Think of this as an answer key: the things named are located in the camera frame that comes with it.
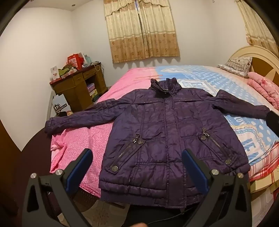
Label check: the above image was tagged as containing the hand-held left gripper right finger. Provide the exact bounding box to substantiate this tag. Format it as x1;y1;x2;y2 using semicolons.
181;149;252;227

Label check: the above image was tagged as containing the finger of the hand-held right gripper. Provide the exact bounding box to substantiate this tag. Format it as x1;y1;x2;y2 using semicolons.
266;111;279;138

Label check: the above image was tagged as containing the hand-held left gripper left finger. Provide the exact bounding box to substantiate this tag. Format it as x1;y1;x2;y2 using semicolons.
22;148;94;227

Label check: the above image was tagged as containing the purple quilted jacket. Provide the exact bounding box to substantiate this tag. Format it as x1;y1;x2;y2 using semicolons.
45;78;271;213

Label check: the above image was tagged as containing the folded pink quilt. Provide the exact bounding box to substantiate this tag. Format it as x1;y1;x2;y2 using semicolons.
247;72;279;111

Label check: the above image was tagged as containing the plaid bed sheet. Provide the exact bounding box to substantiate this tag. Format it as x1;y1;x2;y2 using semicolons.
248;142;279;181

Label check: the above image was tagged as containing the white paper bag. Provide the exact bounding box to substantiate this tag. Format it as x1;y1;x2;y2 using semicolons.
52;101;68;116

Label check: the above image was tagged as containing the beige wooden bed headboard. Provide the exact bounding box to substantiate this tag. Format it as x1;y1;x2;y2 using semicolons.
227;45;279;88

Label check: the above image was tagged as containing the grey patterned pillow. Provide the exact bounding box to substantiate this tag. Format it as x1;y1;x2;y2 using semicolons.
217;57;253;78

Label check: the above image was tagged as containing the brown wooden desk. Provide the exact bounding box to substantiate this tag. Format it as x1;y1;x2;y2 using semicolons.
50;62;108;113

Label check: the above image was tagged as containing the stack of books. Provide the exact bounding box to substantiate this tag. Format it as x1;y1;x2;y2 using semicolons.
87;83;98;98

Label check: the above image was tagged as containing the beige patterned curtain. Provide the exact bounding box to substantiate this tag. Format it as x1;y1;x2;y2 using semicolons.
236;0;278;52
103;0;180;64

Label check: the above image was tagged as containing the green cloth pile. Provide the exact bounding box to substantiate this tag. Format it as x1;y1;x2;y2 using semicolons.
58;67;77;76

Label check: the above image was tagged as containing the white card with red print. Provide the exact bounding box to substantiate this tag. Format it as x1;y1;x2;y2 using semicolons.
50;66;60;80

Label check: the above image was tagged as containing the bed with pink-blue blanket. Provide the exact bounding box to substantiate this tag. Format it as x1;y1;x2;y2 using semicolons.
50;65;279;197

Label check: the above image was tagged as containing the red gift box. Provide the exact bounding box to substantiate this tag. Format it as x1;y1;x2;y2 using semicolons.
67;53;84;69

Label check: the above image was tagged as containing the black cable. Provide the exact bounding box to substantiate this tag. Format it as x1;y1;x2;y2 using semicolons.
148;215;188;225

